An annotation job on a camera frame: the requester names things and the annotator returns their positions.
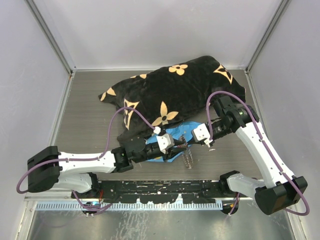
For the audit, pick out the large metal keyring with rings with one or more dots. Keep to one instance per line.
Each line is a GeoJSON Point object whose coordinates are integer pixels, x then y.
{"type": "Point", "coordinates": [187, 155]}

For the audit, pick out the blue cartoon print cloth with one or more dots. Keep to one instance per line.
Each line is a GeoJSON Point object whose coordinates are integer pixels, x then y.
{"type": "Point", "coordinates": [176, 131]}

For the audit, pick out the black floral plush pillow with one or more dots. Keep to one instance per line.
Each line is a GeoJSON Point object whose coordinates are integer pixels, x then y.
{"type": "Point", "coordinates": [168, 95]}

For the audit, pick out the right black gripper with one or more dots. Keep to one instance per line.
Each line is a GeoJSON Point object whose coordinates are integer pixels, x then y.
{"type": "Point", "coordinates": [192, 141]}

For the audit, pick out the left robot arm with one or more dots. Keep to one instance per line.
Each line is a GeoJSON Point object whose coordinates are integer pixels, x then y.
{"type": "Point", "coordinates": [52, 169]}

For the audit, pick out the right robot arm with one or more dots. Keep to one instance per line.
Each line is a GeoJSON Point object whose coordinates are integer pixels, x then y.
{"type": "Point", "coordinates": [279, 187]}

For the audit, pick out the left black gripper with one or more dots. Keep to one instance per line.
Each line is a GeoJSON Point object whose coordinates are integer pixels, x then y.
{"type": "Point", "coordinates": [172, 152]}

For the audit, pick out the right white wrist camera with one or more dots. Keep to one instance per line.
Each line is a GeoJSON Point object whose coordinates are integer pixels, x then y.
{"type": "Point", "coordinates": [201, 135]}

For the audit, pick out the white slotted cable duct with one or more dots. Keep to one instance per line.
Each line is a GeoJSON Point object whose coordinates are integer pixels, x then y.
{"type": "Point", "coordinates": [175, 206]}

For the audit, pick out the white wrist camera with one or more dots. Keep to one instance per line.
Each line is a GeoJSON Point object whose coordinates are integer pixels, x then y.
{"type": "Point", "coordinates": [165, 142]}
{"type": "Point", "coordinates": [201, 135]}

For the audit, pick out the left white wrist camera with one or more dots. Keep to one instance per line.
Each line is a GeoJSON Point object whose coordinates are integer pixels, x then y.
{"type": "Point", "coordinates": [165, 142]}

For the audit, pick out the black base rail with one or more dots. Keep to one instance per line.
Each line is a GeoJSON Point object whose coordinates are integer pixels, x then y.
{"type": "Point", "coordinates": [157, 191]}

